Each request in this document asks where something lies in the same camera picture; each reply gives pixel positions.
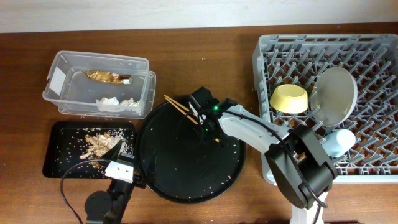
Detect wooden chopstick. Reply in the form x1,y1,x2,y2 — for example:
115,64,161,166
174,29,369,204
164,96,200,126
164,94,220,143

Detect food scraps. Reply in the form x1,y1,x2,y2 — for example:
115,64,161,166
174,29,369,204
62,127,134,170

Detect light blue cup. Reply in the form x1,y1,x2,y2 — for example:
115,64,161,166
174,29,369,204
322,129,356,157

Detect grey plate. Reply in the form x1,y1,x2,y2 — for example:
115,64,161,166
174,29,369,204
309,67,358,127

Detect gold snack wrapper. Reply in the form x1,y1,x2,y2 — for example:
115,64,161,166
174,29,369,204
84,70,132,85

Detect clear plastic waste bin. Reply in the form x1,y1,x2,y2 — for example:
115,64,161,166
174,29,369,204
42,51,156,119

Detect grey dishwasher rack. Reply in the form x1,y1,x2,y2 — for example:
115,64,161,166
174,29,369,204
252,34,397,184

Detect black rectangular tray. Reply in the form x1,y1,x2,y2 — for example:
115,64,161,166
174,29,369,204
42,121,136,178

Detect white label on bin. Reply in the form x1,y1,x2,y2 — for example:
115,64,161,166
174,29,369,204
49,67,66,96

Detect yellow bowl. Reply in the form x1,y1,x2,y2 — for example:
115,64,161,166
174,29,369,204
270,84,308,114

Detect black round tray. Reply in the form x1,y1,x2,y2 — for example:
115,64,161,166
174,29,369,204
133,102,246,204

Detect white tissue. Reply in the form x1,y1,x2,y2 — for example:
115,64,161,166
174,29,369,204
95,97,142,113

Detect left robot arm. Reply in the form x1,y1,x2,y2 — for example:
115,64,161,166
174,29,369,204
85,141,146,223

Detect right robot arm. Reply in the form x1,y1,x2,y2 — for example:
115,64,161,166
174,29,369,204
189,87,338,223

